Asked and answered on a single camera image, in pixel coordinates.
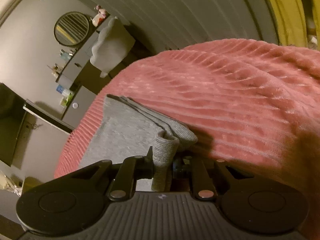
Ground white fluffy chair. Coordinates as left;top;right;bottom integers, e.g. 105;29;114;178
90;17;135;79

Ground black wall television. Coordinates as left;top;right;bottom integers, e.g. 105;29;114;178
0;83;26;166

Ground black vanity desk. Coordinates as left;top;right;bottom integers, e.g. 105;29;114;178
56;15;110;89

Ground pink plush toy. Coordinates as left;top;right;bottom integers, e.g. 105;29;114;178
92;5;109;27

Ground round black wall mirror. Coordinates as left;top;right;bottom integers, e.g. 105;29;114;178
54;11;90;47

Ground pink ribbed blanket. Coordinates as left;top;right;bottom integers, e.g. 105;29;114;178
55;39;319;202

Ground grey drawer cabinet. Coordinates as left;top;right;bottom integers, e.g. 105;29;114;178
62;86;97;129

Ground grey sweatpants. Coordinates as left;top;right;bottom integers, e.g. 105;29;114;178
79;94;198;192

